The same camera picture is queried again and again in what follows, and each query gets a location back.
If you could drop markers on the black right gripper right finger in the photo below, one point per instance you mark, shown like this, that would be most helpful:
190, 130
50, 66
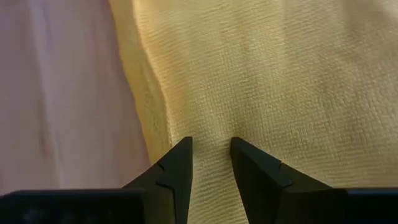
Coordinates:
258, 174

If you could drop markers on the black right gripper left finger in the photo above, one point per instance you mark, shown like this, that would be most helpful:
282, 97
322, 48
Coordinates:
171, 177

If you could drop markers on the yellow microfiber towel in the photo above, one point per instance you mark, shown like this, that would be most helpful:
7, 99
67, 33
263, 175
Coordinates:
264, 77

